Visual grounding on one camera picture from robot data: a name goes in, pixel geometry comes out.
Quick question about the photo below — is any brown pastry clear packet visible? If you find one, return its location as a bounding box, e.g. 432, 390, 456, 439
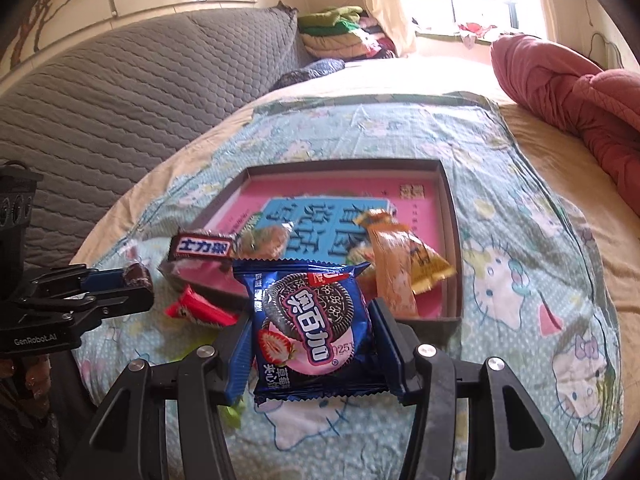
234, 222, 293, 260

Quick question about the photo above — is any Hello Kitty teal blanket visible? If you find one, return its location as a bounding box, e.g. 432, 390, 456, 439
73, 94, 623, 479

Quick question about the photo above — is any black Snickers bar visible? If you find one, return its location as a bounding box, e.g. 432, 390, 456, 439
167, 231, 236, 261

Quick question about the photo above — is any red snack packet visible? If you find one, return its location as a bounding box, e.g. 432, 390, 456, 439
164, 285, 240, 327

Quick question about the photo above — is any person's left hand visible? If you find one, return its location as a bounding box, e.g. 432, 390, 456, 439
0, 354, 51, 419

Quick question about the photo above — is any round pizza biscuit packet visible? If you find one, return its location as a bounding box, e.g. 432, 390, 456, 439
346, 242, 376, 301

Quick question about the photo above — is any dark blue patterned cloth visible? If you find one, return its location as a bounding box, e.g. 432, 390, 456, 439
271, 58, 346, 91

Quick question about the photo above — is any grey quilted headboard cover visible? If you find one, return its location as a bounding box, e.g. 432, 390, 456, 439
1, 4, 310, 266

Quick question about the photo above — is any green milk knot packet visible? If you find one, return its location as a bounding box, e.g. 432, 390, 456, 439
168, 340, 253, 428

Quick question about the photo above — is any blue Oreo packet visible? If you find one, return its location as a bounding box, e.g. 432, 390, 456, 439
233, 259, 387, 405

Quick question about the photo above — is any orange cat snack packet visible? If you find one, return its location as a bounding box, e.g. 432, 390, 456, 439
368, 223, 419, 318

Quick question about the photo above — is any folded clothes pile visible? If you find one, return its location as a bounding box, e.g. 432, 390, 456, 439
297, 6, 397, 61

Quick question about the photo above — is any dark shallow cardboard box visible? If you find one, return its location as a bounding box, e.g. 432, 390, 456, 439
158, 157, 464, 346

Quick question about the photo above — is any cream curtain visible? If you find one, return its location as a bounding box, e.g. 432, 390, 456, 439
363, 0, 416, 56

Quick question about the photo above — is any pink book with blue title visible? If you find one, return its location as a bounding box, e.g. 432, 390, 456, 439
177, 175, 446, 319

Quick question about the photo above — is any red quilted comforter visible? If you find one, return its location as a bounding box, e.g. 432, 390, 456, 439
490, 35, 639, 211

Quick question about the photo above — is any yellow cow candy packet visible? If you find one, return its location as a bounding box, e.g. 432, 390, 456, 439
354, 208, 456, 296

